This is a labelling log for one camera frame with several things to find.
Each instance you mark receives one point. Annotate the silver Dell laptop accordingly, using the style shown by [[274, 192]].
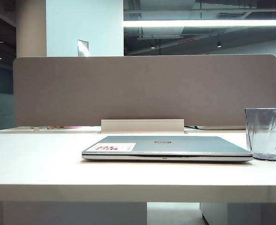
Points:
[[187, 146]]

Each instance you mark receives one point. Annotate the beige fabric desk divider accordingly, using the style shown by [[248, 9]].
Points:
[[128, 89]]

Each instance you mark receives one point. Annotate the white red Nice Try sticker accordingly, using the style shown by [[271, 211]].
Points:
[[112, 147]]

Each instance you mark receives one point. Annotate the long white ceiling light strip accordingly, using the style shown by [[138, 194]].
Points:
[[198, 23]]

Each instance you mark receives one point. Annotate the white desk modesty panel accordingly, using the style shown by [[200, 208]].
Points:
[[69, 214]]

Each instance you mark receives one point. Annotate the framed wall notice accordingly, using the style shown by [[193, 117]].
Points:
[[82, 48]]

